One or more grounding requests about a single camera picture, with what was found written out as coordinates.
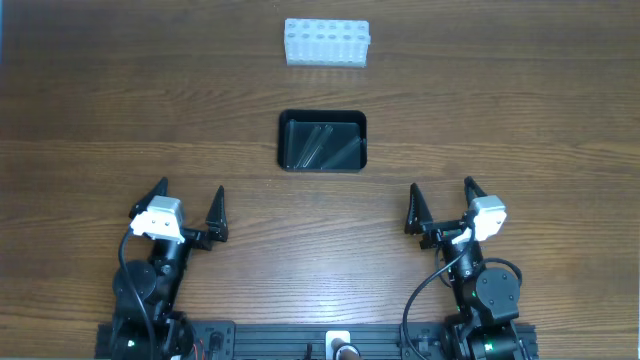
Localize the mounting rail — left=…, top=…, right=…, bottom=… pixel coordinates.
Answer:
left=94, top=319, right=539, bottom=360

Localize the black cable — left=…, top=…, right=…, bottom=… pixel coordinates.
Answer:
left=401, top=227, right=474, bottom=360
left=117, top=228, right=156, bottom=360

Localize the black tray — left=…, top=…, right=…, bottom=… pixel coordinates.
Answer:
left=276, top=108, right=369, bottom=174

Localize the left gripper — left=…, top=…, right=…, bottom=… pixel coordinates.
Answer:
left=128, top=176, right=230, bottom=251

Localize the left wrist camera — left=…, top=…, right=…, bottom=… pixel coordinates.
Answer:
left=129, top=195, right=186, bottom=245

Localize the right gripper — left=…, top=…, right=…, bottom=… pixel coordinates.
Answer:
left=403, top=175, right=489, bottom=250

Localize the white test tube rack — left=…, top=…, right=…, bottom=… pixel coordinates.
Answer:
left=283, top=17, right=372, bottom=69

